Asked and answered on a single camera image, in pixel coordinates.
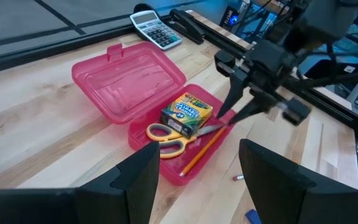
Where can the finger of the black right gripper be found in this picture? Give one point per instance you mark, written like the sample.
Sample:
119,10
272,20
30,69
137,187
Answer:
236,90
256,107

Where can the black stapler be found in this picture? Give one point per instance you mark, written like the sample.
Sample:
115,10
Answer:
186,26

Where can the black device with blue light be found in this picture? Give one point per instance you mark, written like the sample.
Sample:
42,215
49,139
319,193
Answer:
230,18

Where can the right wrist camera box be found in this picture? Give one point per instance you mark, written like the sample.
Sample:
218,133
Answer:
328,18

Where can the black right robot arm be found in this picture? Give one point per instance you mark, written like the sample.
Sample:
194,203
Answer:
322,81

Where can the blue rectangular eraser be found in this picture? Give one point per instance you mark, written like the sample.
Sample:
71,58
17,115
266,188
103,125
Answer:
253,217

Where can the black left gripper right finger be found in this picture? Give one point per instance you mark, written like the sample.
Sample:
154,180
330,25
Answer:
275,186

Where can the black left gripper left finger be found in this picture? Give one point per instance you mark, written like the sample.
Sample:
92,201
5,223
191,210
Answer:
135,186

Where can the green and yellow crayon box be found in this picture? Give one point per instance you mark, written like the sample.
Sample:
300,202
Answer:
186,113

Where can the grey desktop calculator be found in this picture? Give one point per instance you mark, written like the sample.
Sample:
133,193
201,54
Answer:
154,29

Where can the pink translucent plastic pencil box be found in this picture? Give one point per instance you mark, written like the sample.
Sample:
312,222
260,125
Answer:
129,84

